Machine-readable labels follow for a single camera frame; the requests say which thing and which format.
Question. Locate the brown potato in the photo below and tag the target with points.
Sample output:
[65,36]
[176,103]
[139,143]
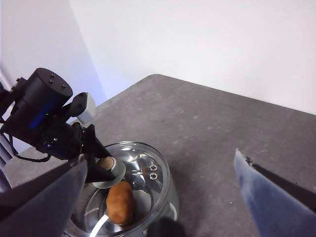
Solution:
[119,202]

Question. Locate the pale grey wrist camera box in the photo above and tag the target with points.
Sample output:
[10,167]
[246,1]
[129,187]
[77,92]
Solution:
[87,111]

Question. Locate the glass lid with green knob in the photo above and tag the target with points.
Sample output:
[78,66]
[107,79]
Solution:
[140,158]

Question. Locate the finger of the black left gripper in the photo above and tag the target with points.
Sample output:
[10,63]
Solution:
[98,172]
[95,145]

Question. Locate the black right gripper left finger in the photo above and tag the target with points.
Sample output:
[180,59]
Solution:
[42,205]

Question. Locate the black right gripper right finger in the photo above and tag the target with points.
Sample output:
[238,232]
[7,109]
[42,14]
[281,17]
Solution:
[271,205]

